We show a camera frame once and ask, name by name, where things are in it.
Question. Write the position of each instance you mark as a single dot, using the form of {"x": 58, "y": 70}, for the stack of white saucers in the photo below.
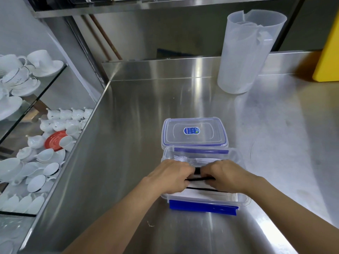
{"x": 27, "y": 88}

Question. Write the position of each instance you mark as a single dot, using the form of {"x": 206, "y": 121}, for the black elastic band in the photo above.
{"x": 198, "y": 178}

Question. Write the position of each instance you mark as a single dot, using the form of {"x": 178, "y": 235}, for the white saucer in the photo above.
{"x": 51, "y": 69}

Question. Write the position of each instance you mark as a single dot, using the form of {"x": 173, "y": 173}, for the bundle of clear plastic forks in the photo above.
{"x": 194, "y": 159}

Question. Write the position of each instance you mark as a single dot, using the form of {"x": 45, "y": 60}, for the clear container lid blue seal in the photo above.
{"x": 194, "y": 141}

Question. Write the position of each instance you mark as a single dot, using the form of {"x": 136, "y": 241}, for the clear food container blue clasps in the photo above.
{"x": 238, "y": 158}

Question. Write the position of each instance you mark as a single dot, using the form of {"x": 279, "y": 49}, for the translucent plastic pitcher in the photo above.
{"x": 243, "y": 55}

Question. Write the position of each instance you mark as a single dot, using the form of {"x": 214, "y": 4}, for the person's left hand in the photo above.
{"x": 169, "y": 177}

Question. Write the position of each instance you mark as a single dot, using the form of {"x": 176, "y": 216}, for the person's left forearm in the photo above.
{"x": 114, "y": 222}

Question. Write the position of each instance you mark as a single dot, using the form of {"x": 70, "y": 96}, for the white cup with dark rim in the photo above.
{"x": 17, "y": 76}

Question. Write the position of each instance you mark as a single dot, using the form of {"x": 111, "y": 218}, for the pile of white cups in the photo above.
{"x": 29, "y": 177}

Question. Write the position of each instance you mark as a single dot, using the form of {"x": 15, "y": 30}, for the person's right forearm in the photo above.
{"x": 296, "y": 216}

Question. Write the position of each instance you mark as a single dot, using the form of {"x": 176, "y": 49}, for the white plate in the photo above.
{"x": 9, "y": 105}

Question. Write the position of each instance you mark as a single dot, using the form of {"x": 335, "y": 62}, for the stainless steel wall shelf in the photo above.
{"x": 159, "y": 6}

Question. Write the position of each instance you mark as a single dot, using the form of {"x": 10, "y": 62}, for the person's right fingers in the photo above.
{"x": 210, "y": 173}

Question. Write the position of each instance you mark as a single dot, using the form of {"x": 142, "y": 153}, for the group of white creamer jugs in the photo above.
{"x": 65, "y": 117}

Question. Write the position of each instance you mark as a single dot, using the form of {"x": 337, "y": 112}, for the glass shelf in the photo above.
{"x": 45, "y": 95}

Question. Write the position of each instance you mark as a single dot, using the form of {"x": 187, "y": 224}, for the person's right hand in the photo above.
{"x": 233, "y": 177}

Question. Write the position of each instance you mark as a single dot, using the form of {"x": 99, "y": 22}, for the yellow plastic board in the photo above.
{"x": 328, "y": 58}

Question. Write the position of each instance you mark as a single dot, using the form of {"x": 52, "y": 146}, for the person's left fingers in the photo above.
{"x": 186, "y": 174}

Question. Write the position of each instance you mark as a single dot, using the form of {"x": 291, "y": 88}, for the red saucer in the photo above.
{"x": 53, "y": 141}

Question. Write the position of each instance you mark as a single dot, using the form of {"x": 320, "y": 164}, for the copper pipe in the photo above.
{"x": 95, "y": 36}
{"x": 106, "y": 36}

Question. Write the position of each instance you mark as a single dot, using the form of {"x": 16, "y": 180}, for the white paper napkins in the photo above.
{"x": 201, "y": 196}

